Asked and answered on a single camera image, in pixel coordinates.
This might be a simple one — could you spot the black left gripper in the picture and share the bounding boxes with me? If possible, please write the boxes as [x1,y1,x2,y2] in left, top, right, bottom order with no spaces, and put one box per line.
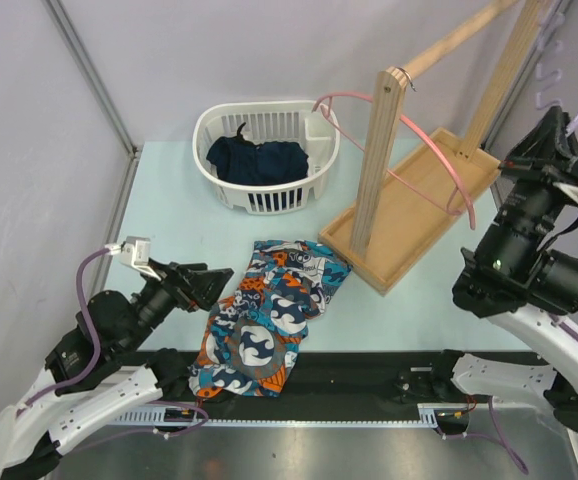
[123,256,235,353]

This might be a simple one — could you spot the colourful patterned shorts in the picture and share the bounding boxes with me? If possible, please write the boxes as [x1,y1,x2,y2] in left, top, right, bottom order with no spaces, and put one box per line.
[189,240,352,400]

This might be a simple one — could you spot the navy blue shorts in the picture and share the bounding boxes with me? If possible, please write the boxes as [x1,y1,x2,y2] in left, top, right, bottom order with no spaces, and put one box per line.
[205,122,309,213]

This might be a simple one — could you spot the pink clothes hanger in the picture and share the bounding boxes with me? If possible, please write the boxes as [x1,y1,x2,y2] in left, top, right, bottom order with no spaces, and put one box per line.
[312,91,477,231]

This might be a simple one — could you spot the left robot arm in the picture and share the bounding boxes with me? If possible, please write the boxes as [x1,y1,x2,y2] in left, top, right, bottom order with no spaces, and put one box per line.
[0,261,233,479]

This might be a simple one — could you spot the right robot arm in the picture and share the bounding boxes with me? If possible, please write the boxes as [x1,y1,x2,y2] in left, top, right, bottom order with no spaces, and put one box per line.
[452,105,578,433]

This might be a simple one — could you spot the white plastic basket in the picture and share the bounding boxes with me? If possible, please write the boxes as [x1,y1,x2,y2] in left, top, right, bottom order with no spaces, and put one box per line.
[192,100,341,215]

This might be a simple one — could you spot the wooden clothes rack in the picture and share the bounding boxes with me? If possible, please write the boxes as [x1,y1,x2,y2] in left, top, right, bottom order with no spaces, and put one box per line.
[318,1,550,295]

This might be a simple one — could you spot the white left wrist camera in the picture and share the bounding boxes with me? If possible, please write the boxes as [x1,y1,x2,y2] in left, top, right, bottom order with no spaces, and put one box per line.
[104,236,161,280]

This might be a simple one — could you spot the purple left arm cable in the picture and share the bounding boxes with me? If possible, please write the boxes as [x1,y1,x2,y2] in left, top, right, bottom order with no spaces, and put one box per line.
[16,247,120,416]

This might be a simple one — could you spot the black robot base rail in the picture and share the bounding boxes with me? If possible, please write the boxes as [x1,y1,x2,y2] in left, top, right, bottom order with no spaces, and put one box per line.
[178,351,472,422]

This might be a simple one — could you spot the white slotted cable duct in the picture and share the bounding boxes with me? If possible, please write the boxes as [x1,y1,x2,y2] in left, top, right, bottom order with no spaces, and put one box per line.
[113,402,470,431]

